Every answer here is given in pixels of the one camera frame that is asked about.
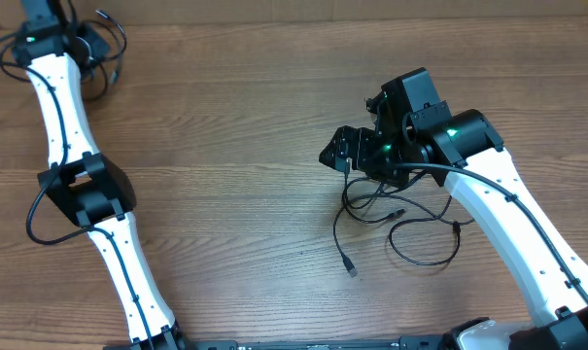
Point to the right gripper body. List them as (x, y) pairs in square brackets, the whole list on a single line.
[(372, 158)]

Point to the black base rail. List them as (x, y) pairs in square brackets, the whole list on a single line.
[(405, 342)]

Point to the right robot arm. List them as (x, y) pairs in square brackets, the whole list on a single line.
[(415, 133)]

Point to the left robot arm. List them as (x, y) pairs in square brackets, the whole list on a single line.
[(58, 52)]

